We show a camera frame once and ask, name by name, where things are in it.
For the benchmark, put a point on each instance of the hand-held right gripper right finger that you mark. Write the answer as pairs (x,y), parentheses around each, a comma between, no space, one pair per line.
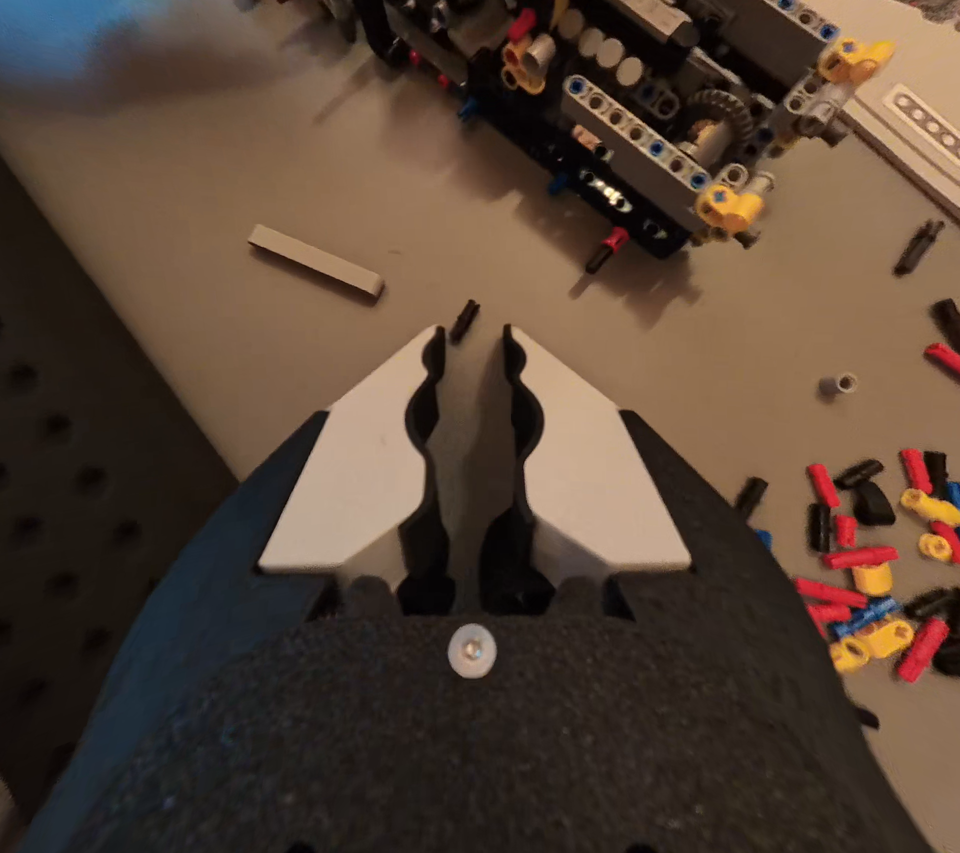
(592,493)

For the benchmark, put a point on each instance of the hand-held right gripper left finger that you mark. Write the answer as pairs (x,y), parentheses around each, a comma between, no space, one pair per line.
(360,485)

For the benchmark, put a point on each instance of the black connector pin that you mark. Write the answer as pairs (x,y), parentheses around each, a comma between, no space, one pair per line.
(463,322)

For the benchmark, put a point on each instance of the grey desk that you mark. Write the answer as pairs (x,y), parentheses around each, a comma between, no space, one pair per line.
(615,358)

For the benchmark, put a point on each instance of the light grey flat bar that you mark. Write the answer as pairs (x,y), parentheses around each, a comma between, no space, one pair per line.
(315,260)

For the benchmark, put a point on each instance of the large scatter of coloured pins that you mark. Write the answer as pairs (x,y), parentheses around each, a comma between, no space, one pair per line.
(859,557)

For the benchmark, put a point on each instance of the black dimpled armrest pad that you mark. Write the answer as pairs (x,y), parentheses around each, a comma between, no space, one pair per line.
(67,455)

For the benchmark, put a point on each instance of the partly built toy car model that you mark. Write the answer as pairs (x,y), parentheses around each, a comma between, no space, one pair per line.
(637,20)

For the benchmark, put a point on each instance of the open instruction booklet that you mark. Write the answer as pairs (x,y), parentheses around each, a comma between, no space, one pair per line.
(930,54)

